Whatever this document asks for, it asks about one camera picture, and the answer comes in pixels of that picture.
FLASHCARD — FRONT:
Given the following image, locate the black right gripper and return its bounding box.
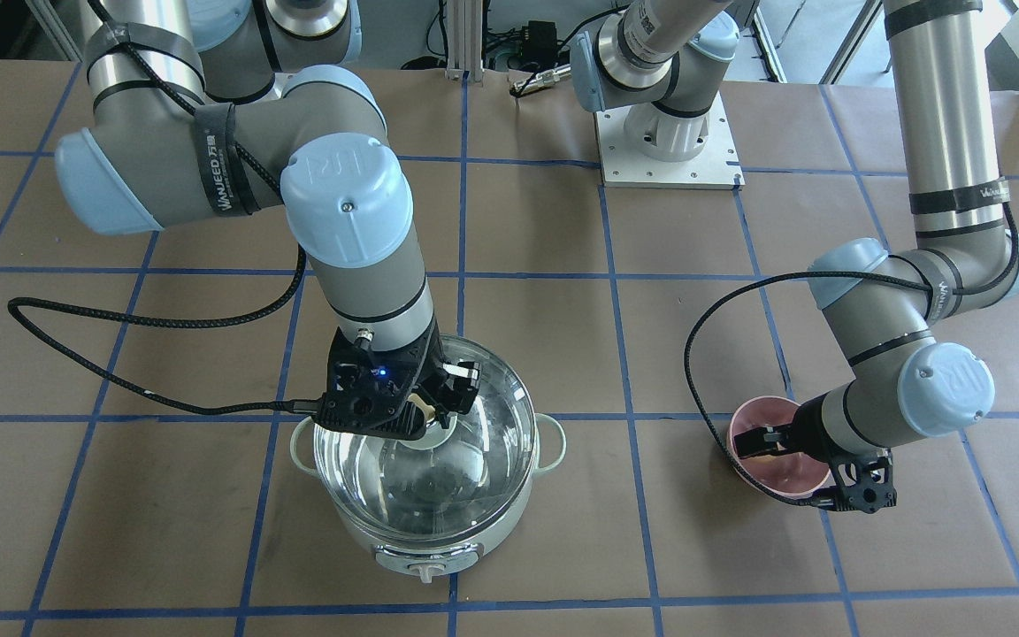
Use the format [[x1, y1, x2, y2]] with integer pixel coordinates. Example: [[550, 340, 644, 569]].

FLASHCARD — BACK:
[[412, 321, 481, 416]]

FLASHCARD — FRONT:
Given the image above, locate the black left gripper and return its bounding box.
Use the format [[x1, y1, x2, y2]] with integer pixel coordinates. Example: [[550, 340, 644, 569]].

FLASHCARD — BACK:
[[732, 399, 842, 466]]

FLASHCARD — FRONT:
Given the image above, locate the glass pot lid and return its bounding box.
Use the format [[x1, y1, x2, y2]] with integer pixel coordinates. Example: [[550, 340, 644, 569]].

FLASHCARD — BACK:
[[314, 335, 535, 545]]

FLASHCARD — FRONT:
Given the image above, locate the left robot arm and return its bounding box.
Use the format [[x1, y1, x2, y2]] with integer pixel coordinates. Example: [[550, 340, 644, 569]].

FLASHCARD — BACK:
[[732, 1, 1019, 463]]

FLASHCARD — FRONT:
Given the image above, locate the pale green cooking pot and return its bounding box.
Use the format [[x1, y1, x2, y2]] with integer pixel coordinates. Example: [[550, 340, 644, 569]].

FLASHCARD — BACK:
[[290, 334, 567, 587]]

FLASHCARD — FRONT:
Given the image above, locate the pink bowl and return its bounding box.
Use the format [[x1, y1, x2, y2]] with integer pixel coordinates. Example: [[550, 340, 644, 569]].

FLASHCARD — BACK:
[[725, 396, 832, 499]]

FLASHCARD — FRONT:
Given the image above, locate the black power adapter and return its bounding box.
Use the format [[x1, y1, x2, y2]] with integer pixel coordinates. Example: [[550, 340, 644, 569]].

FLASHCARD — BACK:
[[520, 20, 558, 64]]

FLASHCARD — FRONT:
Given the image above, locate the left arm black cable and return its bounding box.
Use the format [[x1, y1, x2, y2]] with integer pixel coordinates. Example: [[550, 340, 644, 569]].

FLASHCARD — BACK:
[[683, 203, 1019, 509]]

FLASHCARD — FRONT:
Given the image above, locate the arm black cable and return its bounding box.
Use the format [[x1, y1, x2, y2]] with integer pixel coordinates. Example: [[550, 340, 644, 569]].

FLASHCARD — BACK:
[[683, 203, 1019, 509], [7, 0, 326, 417]]

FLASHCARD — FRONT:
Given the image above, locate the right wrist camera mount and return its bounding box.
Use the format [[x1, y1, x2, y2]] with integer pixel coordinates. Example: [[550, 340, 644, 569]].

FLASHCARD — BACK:
[[311, 330, 430, 441]]

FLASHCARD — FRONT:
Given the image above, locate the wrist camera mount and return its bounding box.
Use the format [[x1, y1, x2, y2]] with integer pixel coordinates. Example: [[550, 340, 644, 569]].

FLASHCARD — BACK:
[[311, 330, 430, 441], [809, 449, 898, 515]]

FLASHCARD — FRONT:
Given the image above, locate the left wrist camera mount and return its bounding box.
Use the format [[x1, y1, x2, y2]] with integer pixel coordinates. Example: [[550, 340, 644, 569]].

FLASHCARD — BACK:
[[809, 449, 898, 515]]

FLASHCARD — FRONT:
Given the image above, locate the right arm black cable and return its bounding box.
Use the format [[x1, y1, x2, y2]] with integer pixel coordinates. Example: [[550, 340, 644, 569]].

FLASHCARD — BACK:
[[7, 0, 326, 417]]

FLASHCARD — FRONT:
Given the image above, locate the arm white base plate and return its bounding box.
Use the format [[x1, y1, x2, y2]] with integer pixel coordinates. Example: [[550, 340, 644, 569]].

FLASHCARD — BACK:
[[594, 94, 745, 189]]

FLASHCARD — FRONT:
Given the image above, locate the aluminium frame post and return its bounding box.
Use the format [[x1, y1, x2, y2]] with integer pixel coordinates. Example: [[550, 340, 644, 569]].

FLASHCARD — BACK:
[[444, 0, 486, 83]]

